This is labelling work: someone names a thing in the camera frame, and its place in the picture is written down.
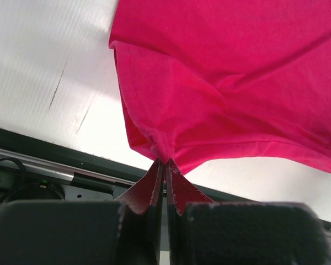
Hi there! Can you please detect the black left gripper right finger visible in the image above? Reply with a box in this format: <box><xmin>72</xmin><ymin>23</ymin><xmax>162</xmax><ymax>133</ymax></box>
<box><xmin>165</xmin><ymin>160</ymin><xmax>331</xmax><ymax>264</ymax></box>

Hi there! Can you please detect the crimson pink t shirt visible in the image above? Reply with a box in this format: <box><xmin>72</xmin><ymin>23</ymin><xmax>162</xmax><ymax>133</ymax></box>
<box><xmin>109</xmin><ymin>1</ymin><xmax>331</xmax><ymax>173</ymax></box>

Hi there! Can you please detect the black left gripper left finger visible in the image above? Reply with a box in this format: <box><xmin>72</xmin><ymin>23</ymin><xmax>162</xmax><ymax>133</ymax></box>
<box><xmin>0</xmin><ymin>160</ymin><xmax>163</xmax><ymax>264</ymax></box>

